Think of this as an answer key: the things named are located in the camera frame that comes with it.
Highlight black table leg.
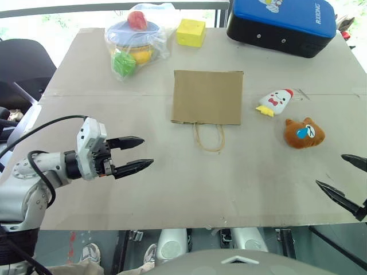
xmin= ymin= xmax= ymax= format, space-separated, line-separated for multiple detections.
xmin=110 ymin=230 xmax=130 ymax=275
xmin=274 ymin=227 xmax=296 ymax=259

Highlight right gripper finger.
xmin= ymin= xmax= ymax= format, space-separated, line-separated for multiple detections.
xmin=341 ymin=154 xmax=367 ymax=173
xmin=315 ymin=179 xmax=367 ymax=222

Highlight brown bear plush toy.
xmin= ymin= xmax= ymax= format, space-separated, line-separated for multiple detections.
xmin=284 ymin=117 xmax=326 ymax=151

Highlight blue disc toy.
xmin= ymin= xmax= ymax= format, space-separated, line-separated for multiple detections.
xmin=106 ymin=20 xmax=161 ymax=48

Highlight white chicken plush toy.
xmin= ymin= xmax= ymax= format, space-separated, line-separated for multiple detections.
xmin=255 ymin=88 xmax=295 ymax=118

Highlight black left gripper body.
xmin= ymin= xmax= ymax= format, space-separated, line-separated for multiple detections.
xmin=91 ymin=139 xmax=118 ymax=179

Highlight grey robot torso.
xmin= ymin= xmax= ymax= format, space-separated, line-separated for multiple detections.
xmin=140 ymin=248 xmax=367 ymax=275

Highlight yellow cheese block toy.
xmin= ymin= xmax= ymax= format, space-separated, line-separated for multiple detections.
xmin=175 ymin=18 xmax=207 ymax=48

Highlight white sneaker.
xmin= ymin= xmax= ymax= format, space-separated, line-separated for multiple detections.
xmin=143 ymin=243 xmax=158 ymax=266
xmin=80 ymin=242 xmax=102 ymax=263

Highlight yellow round toy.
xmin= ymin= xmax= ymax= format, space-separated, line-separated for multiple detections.
xmin=126 ymin=45 xmax=154 ymax=65

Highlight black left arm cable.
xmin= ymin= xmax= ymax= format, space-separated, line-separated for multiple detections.
xmin=0 ymin=115 xmax=89 ymax=207

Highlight beige trousers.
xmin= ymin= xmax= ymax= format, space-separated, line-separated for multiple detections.
xmin=44 ymin=258 xmax=157 ymax=275

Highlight black chair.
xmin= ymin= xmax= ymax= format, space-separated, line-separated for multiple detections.
xmin=0 ymin=38 xmax=58 ymax=115

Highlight clear plastic bag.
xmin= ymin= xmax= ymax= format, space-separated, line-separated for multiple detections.
xmin=104 ymin=2 xmax=173 ymax=84

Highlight blue and black case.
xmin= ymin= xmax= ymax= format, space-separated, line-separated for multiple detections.
xmin=226 ymin=0 xmax=337 ymax=59

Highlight red round toy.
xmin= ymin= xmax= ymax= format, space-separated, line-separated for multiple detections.
xmin=127 ymin=10 xmax=148 ymax=31

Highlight green block toy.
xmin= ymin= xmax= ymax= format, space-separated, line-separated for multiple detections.
xmin=111 ymin=51 xmax=137 ymax=78

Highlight white rounded housing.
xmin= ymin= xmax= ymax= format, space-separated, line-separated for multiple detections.
xmin=155 ymin=228 xmax=189 ymax=262
xmin=230 ymin=227 xmax=269 ymax=253

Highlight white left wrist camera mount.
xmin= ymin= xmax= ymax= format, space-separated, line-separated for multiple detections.
xmin=75 ymin=117 xmax=108 ymax=181

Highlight brown paper bag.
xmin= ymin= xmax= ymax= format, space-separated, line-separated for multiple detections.
xmin=170 ymin=69 xmax=245 ymax=154

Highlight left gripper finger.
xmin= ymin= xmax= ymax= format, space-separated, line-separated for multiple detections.
xmin=106 ymin=136 xmax=145 ymax=152
xmin=112 ymin=159 xmax=155 ymax=180

